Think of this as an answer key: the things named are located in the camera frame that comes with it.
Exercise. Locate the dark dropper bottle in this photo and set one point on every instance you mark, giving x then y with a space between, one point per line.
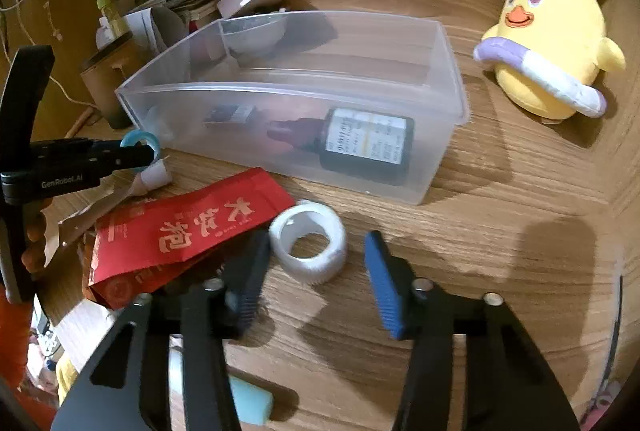
359 143

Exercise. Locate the small black white sachet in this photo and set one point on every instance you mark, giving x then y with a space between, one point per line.
230 114

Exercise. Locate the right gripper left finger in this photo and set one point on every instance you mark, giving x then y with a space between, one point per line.
125 383

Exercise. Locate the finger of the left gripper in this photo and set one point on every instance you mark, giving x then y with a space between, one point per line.
104 156

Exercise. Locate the white tape roll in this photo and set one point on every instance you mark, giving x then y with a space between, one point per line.
309 242

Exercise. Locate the yellow chick bunny plush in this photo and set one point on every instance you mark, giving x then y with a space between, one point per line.
546 55

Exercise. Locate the green spray bottle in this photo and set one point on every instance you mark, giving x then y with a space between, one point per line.
116 23

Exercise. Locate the white paper box stack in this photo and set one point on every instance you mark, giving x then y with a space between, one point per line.
152 30

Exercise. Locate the person's left hand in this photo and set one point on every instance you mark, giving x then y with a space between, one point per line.
34 257

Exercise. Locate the white bowl with trinkets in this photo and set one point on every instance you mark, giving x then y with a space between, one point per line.
253 35

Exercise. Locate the blue washi tape roll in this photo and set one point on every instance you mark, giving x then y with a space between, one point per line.
147 148

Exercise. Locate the light blue sponge block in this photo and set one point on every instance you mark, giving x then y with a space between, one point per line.
252 404

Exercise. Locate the clear plastic storage bin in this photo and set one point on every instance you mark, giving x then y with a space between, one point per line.
384 63

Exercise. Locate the red tea packet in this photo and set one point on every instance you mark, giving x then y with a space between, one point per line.
141 247

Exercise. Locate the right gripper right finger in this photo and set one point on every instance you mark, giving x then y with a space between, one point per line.
509 385

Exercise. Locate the tan mug with lid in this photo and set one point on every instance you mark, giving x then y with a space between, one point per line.
106 71

